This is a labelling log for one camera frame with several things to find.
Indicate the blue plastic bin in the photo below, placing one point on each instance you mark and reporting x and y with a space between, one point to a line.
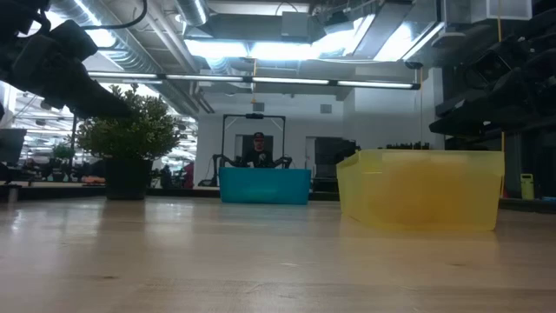
265 186

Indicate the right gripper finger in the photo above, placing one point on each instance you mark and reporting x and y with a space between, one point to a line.
478 100
486 121

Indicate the green potted plant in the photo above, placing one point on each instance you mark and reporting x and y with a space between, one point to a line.
128 139

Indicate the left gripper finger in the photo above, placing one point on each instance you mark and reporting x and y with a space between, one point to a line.
74 39
65 82

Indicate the long ceiling light strip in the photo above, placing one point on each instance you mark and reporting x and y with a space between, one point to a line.
286 81

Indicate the black background rig frame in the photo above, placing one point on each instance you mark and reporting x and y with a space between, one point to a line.
254 116

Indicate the dark computer monitor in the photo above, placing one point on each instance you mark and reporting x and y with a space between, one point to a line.
11 145

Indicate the black background robot arm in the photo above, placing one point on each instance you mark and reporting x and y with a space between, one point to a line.
283 161
217 167

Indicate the yellow-green plastic container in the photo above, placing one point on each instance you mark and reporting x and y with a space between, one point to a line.
527 186

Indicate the black aluminium table frame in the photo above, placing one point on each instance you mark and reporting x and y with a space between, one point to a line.
52 192

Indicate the yellow translucent plastic bin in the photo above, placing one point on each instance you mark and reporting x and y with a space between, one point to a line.
417 191

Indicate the small background green plant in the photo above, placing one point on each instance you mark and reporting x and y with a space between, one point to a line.
63 152

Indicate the black equipment stack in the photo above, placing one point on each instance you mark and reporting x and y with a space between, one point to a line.
336 161

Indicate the person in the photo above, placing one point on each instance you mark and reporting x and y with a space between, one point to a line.
259 154

